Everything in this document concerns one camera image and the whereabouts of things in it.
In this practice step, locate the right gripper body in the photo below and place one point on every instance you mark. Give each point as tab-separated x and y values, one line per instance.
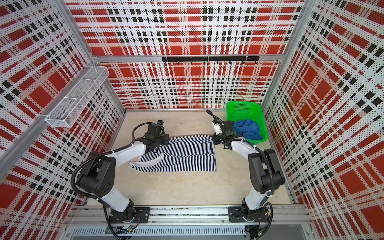
219	138

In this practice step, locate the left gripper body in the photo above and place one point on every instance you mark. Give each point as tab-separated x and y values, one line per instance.
162	140

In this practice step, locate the blue white striped tank top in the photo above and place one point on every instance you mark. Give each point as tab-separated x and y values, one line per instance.
192	153

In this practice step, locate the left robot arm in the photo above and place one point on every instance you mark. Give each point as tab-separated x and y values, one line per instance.
95	177

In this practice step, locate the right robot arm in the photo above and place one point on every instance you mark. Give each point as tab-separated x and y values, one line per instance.
266	175

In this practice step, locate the green plastic basket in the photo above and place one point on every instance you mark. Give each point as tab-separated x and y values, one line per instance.
237	110

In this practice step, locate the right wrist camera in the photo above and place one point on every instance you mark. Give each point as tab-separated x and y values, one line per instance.
217	128

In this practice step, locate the black hook rail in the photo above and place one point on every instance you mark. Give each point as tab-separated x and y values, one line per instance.
211	59

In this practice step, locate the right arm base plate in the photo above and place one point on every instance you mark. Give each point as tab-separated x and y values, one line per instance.
240	214

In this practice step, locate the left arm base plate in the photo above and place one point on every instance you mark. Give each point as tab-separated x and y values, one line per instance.
131	215

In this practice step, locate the white wire mesh shelf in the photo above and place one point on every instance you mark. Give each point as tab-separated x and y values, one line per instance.
68	110

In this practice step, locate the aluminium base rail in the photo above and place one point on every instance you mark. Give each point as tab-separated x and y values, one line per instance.
290	222

